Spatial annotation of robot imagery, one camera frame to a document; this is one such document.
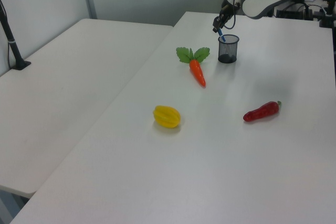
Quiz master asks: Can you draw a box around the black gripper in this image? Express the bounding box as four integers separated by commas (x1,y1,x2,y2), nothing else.
212,2,241,35

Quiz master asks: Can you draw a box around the black mesh pen cup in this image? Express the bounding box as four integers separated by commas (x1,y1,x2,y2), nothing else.
217,34,240,64

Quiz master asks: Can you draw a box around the orange toy carrot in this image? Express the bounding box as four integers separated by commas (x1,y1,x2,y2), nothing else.
175,47,211,88

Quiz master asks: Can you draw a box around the red toy chili pepper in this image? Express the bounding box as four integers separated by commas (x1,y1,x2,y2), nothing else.
243,100,282,123

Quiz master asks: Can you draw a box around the yellow toy starfruit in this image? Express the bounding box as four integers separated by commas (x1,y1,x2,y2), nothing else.
152,105,182,130

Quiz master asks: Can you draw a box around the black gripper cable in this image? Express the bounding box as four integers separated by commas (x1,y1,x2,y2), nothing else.
223,0,279,30

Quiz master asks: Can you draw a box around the black equipment with cables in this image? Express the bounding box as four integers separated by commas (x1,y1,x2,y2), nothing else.
272,0,320,22

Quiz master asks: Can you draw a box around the black clamped camera stand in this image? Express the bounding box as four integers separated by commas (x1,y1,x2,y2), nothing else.
319,0,336,28

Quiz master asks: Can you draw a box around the black camera stand pole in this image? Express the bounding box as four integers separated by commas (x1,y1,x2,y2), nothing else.
0,0,32,71

